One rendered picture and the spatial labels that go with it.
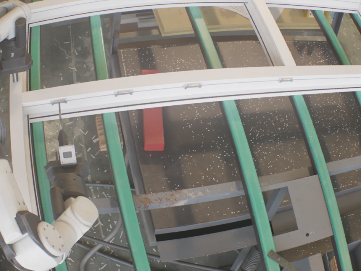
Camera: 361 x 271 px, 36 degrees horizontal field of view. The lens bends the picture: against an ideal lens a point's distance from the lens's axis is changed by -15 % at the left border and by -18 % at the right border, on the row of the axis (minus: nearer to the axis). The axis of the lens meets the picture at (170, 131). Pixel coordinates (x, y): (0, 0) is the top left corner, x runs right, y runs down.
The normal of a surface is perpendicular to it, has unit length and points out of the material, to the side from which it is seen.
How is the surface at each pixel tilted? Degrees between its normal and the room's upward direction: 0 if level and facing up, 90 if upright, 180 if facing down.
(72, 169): 20
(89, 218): 47
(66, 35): 0
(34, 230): 54
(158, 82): 0
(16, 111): 0
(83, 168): 70
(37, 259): 76
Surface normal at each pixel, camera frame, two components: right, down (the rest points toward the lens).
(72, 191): 0.24, -0.18
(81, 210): 0.70, -0.66
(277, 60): -0.98, 0.11
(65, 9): 0.20, 0.81
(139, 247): 0.10, -0.58
